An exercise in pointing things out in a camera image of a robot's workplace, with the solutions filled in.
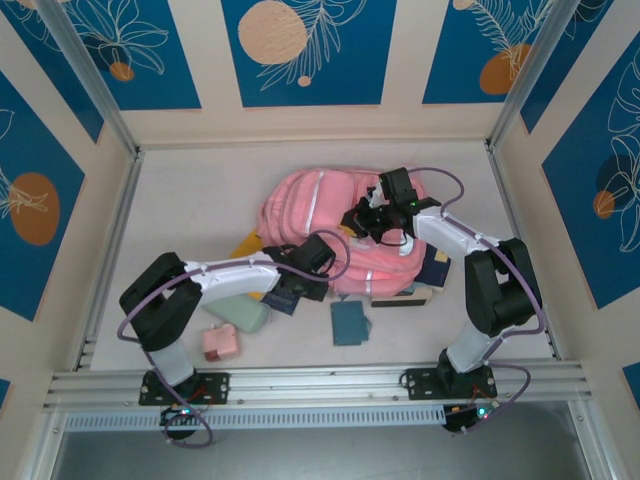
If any beige and black book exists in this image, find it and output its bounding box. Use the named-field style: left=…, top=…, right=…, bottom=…
left=370, top=283, right=435, bottom=309

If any aluminium front rail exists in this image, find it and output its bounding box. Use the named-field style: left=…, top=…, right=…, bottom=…
left=42, top=360, right=596, bottom=414

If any aluminium frame post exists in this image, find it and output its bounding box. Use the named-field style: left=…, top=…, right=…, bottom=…
left=485, top=0, right=570, bottom=151
left=35, top=0, right=143, bottom=157

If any pink backpack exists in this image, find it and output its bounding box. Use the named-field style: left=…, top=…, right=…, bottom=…
left=248, top=168, right=427, bottom=296

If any teal notebook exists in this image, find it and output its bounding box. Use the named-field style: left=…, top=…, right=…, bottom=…
left=328, top=298, right=375, bottom=348

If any aluminium lower frame bar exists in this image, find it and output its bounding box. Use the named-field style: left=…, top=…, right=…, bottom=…
left=17, top=413, right=69, bottom=480
left=567, top=399, right=621, bottom=480

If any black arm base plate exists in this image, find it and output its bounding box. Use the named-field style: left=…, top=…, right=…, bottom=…
left=402, top=367, right=499, bottom=402
left=138, top=370, right=232, bottom=406

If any small pink pouch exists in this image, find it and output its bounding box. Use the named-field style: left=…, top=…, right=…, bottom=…
left=200, top=323, right=245, bottom=363

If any navy book with yellow label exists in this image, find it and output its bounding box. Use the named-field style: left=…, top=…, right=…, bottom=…
left=415, top=243, right=452, bottom=292

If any black controller board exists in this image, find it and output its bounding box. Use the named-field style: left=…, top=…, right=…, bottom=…
left=158, top=405, right=202, bottom=444
left=442, top=402, right=497, bottom=435

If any purple cable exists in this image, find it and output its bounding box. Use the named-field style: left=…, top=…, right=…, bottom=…
left=116, top=228, right=351, bottom=448
left=408, top=166, right=546, bottom=436

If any slotted grey cable duct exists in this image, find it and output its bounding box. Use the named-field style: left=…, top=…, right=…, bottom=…
left=63, top=404, right=447, bottom=433

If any green pencil case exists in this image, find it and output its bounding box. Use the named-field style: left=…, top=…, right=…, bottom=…
left=201, top=293, right=272, bottom=335

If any navy book with QR code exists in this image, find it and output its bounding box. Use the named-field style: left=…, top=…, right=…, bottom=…
left=260, top=291, right=302, bottom=318

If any aluminium side rail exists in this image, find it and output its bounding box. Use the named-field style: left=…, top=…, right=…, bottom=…
left=483, top=141, right=560, bottom=361
left=73, top=147, right=146, bottom=372

